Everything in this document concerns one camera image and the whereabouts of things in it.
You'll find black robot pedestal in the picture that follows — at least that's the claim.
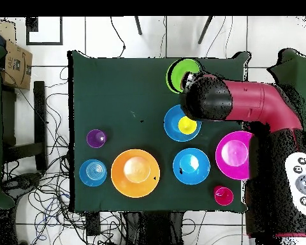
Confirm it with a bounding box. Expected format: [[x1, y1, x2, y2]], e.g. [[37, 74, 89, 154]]
[[122, 211, 186, 245]]

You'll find green plastic bowl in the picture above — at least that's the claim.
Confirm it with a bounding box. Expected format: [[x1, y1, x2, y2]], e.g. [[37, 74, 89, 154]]
[[165, 57, 203, 94]]

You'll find black stool frame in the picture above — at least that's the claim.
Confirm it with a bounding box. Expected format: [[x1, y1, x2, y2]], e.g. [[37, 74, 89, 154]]
[[1, 80, 48, 172]]

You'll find black table foot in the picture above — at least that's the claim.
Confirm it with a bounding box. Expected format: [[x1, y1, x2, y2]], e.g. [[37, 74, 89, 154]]
[[85, 211, 101, 237]]

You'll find cardboard box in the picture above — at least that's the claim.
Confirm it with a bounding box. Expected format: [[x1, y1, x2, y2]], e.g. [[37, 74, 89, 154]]
[[0, 39, 33, 91]]

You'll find red plastic cup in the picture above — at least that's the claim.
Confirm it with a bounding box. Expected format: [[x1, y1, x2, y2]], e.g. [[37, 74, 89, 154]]
[[213, 185, 235, 207]]

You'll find dark grey tripod leg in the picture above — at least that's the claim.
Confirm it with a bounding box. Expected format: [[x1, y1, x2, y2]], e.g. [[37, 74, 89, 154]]
[[197, 16, 214, 45], [134, 16, 143, 36]]

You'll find thin black cable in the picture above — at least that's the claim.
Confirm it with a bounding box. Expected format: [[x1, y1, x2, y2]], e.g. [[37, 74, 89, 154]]
[[110, 16, 126, 58]]

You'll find purple plastic cup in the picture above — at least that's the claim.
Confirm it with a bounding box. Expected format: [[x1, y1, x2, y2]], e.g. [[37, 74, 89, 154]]
[[85, 129, 108, 149]]

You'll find tangle of floor cables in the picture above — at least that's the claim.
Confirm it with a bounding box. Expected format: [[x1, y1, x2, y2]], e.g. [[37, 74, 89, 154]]
[[2, 66, 123, 245]]

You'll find yellow plastic cup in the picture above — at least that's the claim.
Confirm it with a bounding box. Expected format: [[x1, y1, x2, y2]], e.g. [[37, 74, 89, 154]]
[[177, 115, 198, 135]]

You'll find blue plastic bowl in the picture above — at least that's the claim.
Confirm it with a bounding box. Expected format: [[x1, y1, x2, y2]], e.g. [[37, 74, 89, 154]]
[[172, 147, 211, 186], [163, 104, 202, 143]]

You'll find large pink plastic bowl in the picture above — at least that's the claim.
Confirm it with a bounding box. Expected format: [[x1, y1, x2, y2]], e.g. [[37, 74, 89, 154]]
[[215, 130, 253, 181]]

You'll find dark green table cloth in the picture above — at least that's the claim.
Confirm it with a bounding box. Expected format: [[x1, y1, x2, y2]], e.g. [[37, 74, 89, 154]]
[[67, 50, 252, 213]]

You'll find large orange plastic bowl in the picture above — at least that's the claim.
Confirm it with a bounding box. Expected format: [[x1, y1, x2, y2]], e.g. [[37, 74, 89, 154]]
[[110, 148, 161, 199]]

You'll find translucent blue shallow bowl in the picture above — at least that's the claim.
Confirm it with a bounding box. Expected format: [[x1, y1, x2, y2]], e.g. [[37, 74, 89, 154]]
[[78, 158, 108, 188]]

